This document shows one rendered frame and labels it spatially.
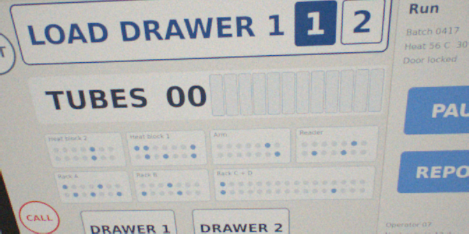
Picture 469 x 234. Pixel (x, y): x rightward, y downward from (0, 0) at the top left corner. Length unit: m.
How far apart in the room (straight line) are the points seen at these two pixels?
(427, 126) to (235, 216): 0.19
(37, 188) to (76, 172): 0.05
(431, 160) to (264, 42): 0.18
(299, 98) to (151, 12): 0.14
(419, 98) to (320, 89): 0.08
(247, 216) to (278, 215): 0.03
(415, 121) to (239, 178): 0.16
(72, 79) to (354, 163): 0.26
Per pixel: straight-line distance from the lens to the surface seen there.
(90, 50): 0.38
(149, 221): 0.45
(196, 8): 0.35
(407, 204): 0.44
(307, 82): 0.36
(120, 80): 0.38
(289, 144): 0.39
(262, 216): 0.43
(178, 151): 0.40
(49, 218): 0.48
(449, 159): 0.43
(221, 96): 0.37
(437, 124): 0.41
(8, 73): 0.41
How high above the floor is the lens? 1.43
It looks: 63 degrees down
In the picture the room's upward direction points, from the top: 9 degrees counter-clockwise
